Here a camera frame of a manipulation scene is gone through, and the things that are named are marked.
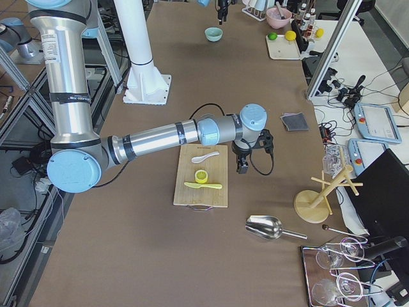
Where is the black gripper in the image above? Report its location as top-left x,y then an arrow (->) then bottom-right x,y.
215,0 -> 230,25
232,129 -> 274,174

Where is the light green bowl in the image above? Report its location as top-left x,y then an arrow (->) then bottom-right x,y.
204,27 -> 224,42

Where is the white ceramic spoon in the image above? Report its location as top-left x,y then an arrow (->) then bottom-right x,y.
191,151 -> 220,164

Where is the pink bowl with ice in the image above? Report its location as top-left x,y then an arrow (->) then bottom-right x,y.
266,7 -> 292,29

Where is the metal muddler in bowl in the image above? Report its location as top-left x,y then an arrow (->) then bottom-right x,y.
275,1 -> 286,20

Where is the lemon half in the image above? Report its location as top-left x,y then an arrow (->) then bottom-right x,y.
194,169 -> 208,184

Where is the bamboo cutting board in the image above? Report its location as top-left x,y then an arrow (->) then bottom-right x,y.
173,144 -> 228,208

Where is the yellow plastic knife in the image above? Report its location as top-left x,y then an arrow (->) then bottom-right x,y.
183,182 -> 222,189

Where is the green lime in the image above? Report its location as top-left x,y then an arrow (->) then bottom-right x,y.
268,32 -> 277,40

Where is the grey folded cloth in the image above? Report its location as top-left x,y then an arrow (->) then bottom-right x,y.
281,113 -> 309,132

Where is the beige rabbit tray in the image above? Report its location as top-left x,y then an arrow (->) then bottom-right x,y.
265,35 -> 300,60

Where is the metal scoop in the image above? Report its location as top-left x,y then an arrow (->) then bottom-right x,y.
245,215 -> 308,240

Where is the whole yellow lemon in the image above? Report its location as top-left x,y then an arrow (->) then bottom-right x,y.
284,31 -> 297,42

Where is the wooden mug tree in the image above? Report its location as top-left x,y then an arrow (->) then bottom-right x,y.
293,145 -> 364,223

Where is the blue teach pendant near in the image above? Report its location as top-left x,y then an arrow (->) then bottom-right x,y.
348,138 -> 389,176

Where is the blue teach pendant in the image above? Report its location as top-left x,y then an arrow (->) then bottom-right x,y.
353,103 -> 402,144
348,138 -> 389,176

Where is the blue teach pendant far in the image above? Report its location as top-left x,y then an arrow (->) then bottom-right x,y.
353,103 -> 402,144

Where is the black monitor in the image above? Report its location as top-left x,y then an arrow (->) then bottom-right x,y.
348,149 -> 408,238

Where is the wine glass tray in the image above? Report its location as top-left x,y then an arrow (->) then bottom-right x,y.
300,236 -> 383,306

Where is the copper wire bottle rack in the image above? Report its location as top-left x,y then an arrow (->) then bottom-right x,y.
291,3 -> 324,40

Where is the aluminium frame post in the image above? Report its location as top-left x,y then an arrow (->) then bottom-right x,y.
305,0 -> 362,100

